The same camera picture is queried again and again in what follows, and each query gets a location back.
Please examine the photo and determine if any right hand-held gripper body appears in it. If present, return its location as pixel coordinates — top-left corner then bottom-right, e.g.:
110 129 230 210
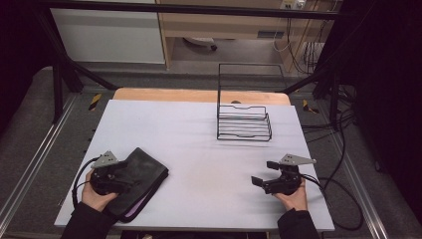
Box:
263 153 317 196

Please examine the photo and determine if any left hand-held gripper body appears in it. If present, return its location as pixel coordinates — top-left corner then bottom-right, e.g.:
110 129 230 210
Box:
89 150 124 196

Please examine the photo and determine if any dark cloth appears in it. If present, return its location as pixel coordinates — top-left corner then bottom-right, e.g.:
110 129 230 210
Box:
104 147 169 224

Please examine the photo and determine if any black wire rack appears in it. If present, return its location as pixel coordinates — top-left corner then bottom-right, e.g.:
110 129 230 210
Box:
216 63 287 142

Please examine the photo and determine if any person's right hand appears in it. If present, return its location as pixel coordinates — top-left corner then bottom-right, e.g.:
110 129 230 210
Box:
272 180 309 212

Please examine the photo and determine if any person's left hand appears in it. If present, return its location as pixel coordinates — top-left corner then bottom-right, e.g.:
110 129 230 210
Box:
81 169 118 213

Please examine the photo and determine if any yellow black striped tape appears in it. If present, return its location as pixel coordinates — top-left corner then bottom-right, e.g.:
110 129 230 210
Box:
302 99 320 115
88 93 103 112

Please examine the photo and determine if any white table cover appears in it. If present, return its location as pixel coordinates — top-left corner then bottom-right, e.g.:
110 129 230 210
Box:
54 99 335 232

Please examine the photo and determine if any black metal stand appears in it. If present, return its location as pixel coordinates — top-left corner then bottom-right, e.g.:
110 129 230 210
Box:
282 64 344 131
36 9 118 124

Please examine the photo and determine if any white cabinet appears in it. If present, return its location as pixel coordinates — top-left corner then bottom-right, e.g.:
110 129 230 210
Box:
49 0 166 65

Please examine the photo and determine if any chair base with caster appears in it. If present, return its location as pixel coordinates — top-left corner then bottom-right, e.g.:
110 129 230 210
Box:
183 37 219 52

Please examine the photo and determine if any wooden desk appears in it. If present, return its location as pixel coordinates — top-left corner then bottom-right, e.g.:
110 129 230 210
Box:
155 0 334 73

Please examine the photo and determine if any white power strip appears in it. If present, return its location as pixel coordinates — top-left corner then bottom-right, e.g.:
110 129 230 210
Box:
280 0 307 10

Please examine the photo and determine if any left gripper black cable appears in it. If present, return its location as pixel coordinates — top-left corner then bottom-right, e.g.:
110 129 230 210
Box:
72 156 101 208

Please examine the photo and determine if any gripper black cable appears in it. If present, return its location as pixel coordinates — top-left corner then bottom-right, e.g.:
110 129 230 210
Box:
300 173 364 232
72 156 101 208

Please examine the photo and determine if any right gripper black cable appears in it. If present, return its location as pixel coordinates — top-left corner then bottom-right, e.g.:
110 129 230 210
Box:
300 173 364 232

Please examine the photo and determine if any aluminium floor rail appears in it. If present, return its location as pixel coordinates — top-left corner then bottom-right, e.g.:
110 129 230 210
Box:
0 95 78 227
331 132 390 239

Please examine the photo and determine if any bundle of hanging cables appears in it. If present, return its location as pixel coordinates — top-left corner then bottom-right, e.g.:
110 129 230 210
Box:
272 16 332 75

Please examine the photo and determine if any black metal frame bar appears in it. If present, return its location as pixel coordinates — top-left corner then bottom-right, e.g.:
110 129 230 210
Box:
36 0 340 21

